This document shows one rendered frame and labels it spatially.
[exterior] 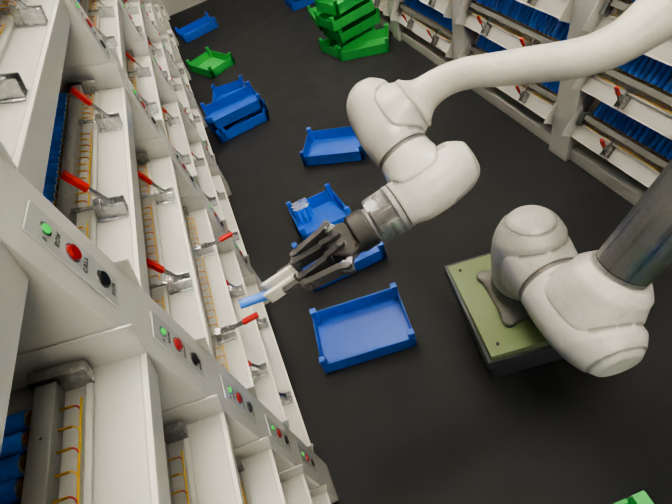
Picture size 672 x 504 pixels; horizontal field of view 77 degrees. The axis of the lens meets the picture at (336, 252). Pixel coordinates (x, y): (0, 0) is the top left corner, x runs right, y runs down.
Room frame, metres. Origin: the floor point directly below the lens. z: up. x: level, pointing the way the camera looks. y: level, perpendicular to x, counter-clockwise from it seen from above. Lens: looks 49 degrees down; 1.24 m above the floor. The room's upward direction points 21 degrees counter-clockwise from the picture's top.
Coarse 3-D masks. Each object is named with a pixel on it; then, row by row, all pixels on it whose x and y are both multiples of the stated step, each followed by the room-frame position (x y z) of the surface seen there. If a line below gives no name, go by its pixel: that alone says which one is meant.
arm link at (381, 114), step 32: (640, 0) 0.55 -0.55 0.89; (608, 32) 0.54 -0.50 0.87; (640, 32) 0.51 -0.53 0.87; (448, 64) 0.66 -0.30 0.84; (480, 64) 0.63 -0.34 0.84; (512, 64) 0.59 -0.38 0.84; (544, 64) 0.56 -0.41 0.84; (576, 64) 0.54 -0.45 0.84; (608, 64) 0.52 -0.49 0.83; (352, 96) 0.71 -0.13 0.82; (384, 96) 0.67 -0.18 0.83; (416, 96) 0.64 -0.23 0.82; (448, 96) 0.65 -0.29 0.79; (352, 128) 0.69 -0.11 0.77; (384, 128) 0.62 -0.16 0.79; (416, 128) 0.61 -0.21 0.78
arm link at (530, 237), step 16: (528, 208) 0.58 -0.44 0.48; (544, 208) 0.56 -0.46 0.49; (512, 224) 0.55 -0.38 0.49; (528, 224) 0.54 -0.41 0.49; (544, 224) 0.52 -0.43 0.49; (560, 224) 0.51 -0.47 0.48; (496, 240) 0.56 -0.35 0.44; (512, 240) 0.53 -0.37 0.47; (528, 240) 0.50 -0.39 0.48; (544, 240) 0.49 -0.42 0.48; (560, 240) 0.48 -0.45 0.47; (496, 256) 0.55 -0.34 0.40; (512, 256) 0.51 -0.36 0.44; (528, 256) 0.49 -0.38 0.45; (544, 256) 0.47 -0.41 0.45; (560, 256) 0.46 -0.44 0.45; (496, 272) 0.54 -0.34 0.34; (512, 272) 0.49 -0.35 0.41; (528, 272) 0.46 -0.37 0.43; (512, 288) 0.47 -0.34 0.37
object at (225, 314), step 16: (192, 208) 0.97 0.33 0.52; (192, 224) 0.92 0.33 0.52; (208, 224) 0.90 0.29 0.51; (208, 240) 0.84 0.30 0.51; (208, 256) 0.78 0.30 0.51; (208, 272) 0.73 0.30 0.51; (208, 288) 0.68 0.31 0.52; (224, 288) 0.67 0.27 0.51; (208, 304) 0.63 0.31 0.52; (224, 304) 0.62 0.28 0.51; (224, 320) 0.57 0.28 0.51; (240, 336) 0.52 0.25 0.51; (240, 352) 0.48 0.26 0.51; (240, 368) 0.45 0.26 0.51
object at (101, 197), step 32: (64, 96) 0.91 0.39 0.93; (96, 96) 0.92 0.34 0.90; (64, 128) 0.78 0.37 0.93; (96, 128) 0.79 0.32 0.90; (128, 128) 0.80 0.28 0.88; (64, 160) 0.66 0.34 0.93; (96, 160) 0.68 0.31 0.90; (128, 160) 0.67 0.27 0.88; (64, 192) 0.57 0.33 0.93; (96, 192) 0.53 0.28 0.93; (128, 192) 0.58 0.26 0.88; (96, 224) 0.51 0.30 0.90; (128, 224) 0.50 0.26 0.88; (128, 256) 0.44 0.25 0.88
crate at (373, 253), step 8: (376, 248) 1.03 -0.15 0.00; (384, 248) 0.98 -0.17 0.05; (360, 256) 1.03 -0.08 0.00; (368, 256) 0.97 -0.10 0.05; (376, 256) 0.97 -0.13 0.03; (384, 256) 0.98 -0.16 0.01; (360, 264) 0.97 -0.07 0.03; (368, 264) 0.97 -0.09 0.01; (336, 280) 0.96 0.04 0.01; (320, 288) 0.95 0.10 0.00
